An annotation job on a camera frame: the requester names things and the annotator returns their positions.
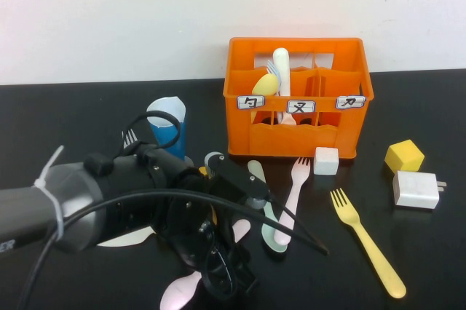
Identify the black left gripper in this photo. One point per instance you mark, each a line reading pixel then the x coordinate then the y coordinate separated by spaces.
pixel 196 233

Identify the pink plastic spoon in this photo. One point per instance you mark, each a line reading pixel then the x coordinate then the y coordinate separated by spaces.
pixel 178 293

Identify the white plastic cutlery piece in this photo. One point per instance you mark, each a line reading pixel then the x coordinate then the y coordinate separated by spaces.
pixel 282 66

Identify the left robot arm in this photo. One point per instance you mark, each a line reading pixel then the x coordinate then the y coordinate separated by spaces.
pixel 22 211

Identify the orange plastic cutlery holder crate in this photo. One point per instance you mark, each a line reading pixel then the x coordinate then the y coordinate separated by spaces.
pixel 327 139

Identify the mint green plastic spoon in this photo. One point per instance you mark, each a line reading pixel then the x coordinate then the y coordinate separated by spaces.
pixel 256 170

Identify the pink plastic fork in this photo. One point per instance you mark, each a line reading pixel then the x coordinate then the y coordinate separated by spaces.
pixel 296 186

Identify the white plastic knife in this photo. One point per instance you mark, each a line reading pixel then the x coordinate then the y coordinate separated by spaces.
pixel 123 239

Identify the yellow plastic fork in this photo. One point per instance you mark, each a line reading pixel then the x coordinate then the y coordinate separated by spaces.
pixel 367 244

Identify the white foam cube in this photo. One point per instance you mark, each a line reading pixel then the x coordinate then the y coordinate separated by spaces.
pixel 325 161

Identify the grey plastic fork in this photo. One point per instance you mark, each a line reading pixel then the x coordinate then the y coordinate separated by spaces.
pixel 128 140

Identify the paper label marked spoon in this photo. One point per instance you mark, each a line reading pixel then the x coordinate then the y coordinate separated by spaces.
pixel 251 102

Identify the blue paper cone cup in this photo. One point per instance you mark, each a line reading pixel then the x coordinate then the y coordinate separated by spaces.
pixel 165 106

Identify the paper label marked fork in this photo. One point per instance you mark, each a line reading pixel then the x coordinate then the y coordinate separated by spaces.
pixel 301 106

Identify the white zip tie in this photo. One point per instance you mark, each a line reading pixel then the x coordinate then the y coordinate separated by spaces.
pixel 54 215

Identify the yellow plastic spoon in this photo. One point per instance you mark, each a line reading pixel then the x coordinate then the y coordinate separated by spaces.
pixel 264 84

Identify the white plug charger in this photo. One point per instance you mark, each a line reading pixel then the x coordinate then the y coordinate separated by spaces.
pixel 415 190

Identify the yellow foam cube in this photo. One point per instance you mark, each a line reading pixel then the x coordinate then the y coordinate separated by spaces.
pixel 404 157

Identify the paper label marked knife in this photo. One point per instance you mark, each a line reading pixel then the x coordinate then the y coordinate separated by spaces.
pixel 350 102

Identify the light blue plastic fork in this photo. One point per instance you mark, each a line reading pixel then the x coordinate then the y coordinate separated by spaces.
pixel 273 70

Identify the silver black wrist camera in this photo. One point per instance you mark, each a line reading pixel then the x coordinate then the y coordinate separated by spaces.
pixel 233 186

